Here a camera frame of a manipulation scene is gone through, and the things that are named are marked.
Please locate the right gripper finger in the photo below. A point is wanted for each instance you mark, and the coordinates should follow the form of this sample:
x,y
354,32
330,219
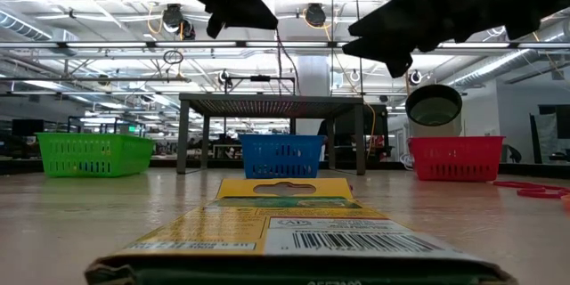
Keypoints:
x,y
392,22
392,55

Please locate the yellow crayon box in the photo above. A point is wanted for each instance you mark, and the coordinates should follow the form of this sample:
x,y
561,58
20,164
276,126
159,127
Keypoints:
x,y
285,231

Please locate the black office chair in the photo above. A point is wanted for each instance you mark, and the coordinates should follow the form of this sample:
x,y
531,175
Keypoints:
x,y
513,153

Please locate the small ceiling reel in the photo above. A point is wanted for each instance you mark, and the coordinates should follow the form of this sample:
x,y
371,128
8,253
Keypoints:
x,y
415,77
225,78

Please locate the grey perforated metal shelf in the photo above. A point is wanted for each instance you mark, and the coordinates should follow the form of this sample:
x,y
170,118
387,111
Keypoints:
x,y
267,98

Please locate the person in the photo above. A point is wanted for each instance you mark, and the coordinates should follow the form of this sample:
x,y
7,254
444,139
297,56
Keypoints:
x,y
324,129

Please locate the red plastic basket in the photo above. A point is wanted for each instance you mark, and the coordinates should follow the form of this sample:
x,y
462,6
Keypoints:
x,y
456,144

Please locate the blue plastic basket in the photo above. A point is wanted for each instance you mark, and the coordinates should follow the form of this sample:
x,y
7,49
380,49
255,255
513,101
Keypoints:
x,y
280,142

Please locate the green plastic basket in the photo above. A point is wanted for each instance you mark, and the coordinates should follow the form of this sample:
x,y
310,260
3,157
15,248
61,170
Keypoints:
x,y
89,140

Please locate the black monitor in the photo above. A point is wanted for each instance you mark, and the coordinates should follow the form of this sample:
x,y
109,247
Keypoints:
x,y
27,127

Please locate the black overhead camera rig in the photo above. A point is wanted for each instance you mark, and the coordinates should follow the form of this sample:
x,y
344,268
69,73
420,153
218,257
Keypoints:
x,y
260,78

